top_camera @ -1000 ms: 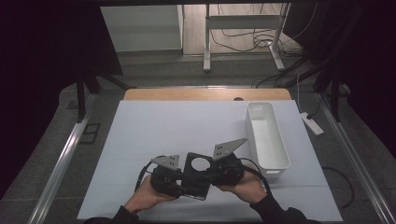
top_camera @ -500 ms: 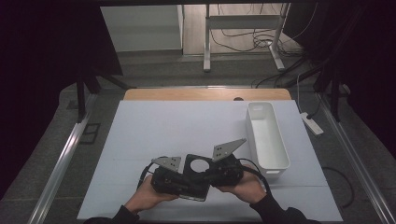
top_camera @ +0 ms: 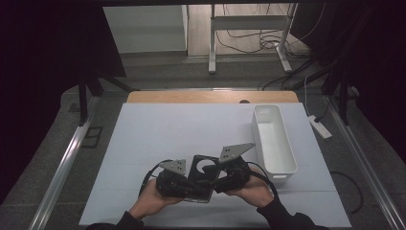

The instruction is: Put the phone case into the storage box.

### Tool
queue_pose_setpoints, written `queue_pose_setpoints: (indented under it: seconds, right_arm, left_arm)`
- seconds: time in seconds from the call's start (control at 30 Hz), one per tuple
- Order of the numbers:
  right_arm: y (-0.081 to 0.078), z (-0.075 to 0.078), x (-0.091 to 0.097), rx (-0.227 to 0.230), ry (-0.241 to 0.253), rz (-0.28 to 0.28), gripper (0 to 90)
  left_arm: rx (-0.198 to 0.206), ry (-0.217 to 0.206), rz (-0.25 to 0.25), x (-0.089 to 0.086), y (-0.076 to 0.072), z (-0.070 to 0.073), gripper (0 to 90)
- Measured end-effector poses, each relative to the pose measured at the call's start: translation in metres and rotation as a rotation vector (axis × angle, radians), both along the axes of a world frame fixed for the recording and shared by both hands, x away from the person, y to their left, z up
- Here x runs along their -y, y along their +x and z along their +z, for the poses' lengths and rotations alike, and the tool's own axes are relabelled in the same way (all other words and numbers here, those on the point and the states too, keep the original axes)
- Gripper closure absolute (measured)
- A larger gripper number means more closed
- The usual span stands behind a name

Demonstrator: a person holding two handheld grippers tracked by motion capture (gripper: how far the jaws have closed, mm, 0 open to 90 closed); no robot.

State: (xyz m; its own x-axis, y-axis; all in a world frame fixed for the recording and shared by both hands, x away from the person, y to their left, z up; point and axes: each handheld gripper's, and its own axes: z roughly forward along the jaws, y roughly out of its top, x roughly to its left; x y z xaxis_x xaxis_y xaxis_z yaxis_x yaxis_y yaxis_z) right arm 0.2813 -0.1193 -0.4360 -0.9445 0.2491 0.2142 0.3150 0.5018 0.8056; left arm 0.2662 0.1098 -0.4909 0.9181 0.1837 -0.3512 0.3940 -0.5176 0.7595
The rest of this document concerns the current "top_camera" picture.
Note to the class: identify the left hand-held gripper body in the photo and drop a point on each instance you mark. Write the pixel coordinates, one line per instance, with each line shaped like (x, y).
(172, 183)

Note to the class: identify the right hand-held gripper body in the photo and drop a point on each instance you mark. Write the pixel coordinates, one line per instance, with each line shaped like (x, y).
(234, 172)

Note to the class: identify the black phone case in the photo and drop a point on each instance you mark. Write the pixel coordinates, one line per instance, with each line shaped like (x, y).
(199, 188)

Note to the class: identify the person's left hand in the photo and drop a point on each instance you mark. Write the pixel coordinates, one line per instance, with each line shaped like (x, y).
(153, 199)

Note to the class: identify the person's right hand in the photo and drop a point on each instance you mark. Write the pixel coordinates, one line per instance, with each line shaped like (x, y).
(252, 191)

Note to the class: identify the dark floor outlet plate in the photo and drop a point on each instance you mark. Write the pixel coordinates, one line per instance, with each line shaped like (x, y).
(92, 136)

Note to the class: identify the white power strip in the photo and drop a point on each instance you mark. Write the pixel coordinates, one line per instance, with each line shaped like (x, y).
(320, 127)

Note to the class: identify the black stand legs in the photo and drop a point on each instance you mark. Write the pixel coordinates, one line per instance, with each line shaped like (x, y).
(344, 102)
(83, 102)

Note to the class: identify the white cabinet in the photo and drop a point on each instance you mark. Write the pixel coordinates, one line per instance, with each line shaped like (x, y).
(143, 28)

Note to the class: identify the black curtain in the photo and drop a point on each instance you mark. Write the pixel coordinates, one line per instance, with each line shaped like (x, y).
(376, 64)
(48, 64)

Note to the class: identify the metal floor rail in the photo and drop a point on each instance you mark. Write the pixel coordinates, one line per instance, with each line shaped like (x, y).
(63, 159)
(364, 159)

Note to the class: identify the white desk frame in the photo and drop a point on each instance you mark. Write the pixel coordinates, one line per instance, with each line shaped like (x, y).
(245, 23)

